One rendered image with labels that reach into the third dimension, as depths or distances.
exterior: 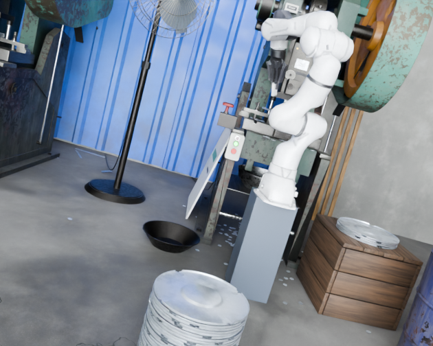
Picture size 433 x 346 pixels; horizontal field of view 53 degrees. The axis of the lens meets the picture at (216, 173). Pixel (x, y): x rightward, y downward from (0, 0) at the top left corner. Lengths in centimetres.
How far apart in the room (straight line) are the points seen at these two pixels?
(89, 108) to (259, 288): 243
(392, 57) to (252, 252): 115
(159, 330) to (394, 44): 167
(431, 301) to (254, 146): 115
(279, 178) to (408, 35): 96
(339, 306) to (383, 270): 25
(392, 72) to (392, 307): 111
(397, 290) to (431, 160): 215
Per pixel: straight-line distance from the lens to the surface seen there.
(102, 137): 382
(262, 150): 233
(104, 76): 381
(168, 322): 125
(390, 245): 211
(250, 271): 189
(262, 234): 184
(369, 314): 215
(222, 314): 127
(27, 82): 288
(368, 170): 395
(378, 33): 260
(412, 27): 231
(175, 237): 233
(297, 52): 249
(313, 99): 175
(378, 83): 235
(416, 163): 408
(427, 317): 174
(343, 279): 202
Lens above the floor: 85
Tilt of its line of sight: 12 degrees down
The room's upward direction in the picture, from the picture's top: 16 degrees clockwise
